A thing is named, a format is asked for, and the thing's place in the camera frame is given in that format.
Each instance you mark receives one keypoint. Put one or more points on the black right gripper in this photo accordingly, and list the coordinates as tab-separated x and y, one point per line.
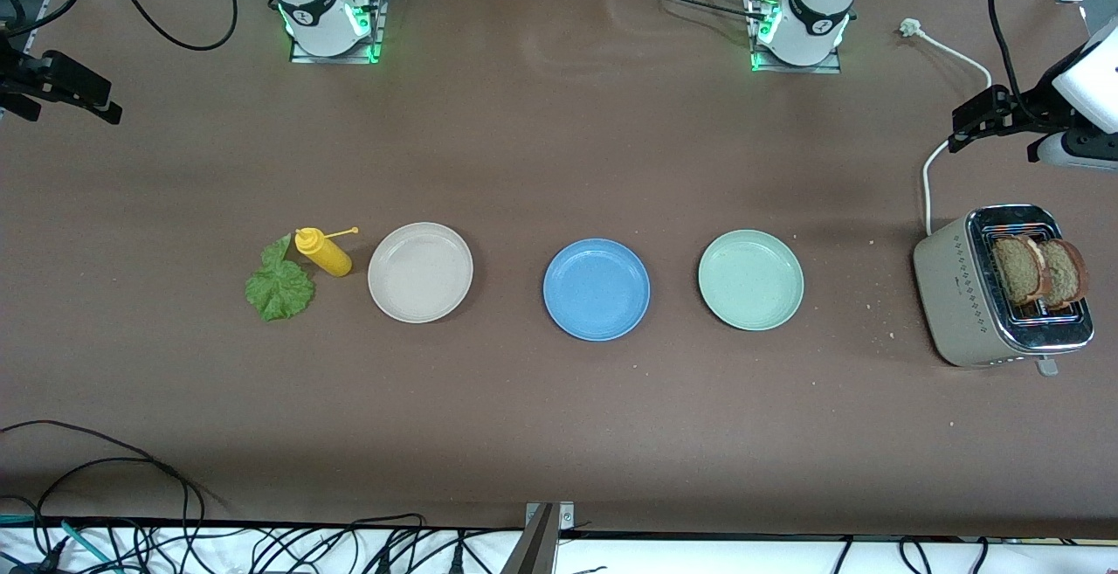
17	78

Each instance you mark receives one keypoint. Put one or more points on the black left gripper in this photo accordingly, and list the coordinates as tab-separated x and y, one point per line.
1033	107

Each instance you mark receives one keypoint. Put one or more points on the brown bread slice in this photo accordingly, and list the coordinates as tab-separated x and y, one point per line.
1017	270
1066	275

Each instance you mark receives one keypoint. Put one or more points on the green lettuce leaf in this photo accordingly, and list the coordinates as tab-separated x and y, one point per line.
279	290

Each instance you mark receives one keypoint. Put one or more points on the yellow mustard squeeze bottle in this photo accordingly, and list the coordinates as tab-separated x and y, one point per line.
327	255

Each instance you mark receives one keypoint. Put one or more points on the pale green plate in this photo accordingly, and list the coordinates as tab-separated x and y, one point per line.
751	280

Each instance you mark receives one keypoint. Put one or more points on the beige plate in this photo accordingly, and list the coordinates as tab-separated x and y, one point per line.
419	273

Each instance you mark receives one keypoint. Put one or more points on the blue plate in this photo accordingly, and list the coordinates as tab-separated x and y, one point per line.
596	290

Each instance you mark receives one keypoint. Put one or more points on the beige chrome toaster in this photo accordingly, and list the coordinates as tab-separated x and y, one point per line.
956	294

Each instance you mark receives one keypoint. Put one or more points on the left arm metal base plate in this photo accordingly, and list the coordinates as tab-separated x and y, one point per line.
786	69

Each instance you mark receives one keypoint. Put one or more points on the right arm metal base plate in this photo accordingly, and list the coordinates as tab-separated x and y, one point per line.
381	24

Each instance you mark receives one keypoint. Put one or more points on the metal frame bracket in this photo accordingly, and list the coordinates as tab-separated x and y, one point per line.
537	548

